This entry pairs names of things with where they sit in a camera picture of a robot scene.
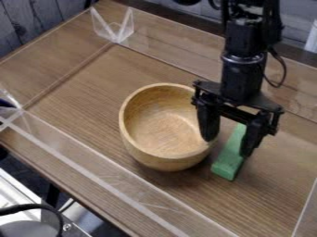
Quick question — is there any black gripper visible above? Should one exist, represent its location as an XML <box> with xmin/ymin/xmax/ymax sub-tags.
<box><xmin>192</xmin><ymin>53</ymin><xmax>284</xmax><ymax>157</ymax></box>

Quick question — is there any green rectangular block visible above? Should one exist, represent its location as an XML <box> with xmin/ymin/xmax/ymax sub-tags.
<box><xmin>210</xmin><ymin>124</ymin><xmax>246</xmax><ymax>181</ymax></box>

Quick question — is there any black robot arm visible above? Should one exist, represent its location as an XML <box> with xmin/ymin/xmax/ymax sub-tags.
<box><xmin>192</xmin><ymin>0</ymin><xmax>284</xmax><ymax>157</ymax></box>

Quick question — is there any brown wooden bowl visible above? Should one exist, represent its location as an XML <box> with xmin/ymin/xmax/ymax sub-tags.
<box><xmin>118</xmin><ymin>83</ymin><xmax>216</xmax><ymax>171</ymax></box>

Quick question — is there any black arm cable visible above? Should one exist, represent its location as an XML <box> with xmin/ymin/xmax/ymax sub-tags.
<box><xmin>261</xmin><ymin>45</ymin><xmax>288</xmax><ymax>89</ymax></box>

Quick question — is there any clear acrylic front wall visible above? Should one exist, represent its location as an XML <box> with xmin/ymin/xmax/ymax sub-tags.
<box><xmin>0</xmin><ymin>86</ymin><xmax>241</xmax><ymax>237</ymax></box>

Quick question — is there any clear acrylic corner bracket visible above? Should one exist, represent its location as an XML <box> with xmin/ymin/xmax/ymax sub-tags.
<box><xmin>91</xmin><ymin>7</ymin><xmax>135</xmax><ymax>44</ymax></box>

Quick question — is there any grey metal base plate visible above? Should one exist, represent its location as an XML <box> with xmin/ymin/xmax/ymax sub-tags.
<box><xmin>0</xmin><ymin>168</ymin><xmax>91</xmax><ymax>237</ymax></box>

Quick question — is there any black cable loop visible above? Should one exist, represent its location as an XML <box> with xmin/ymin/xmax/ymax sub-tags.
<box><xmin>0</xmin><ymin>203</ymin><xmax>66</xmax><ymax>237</ymax></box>

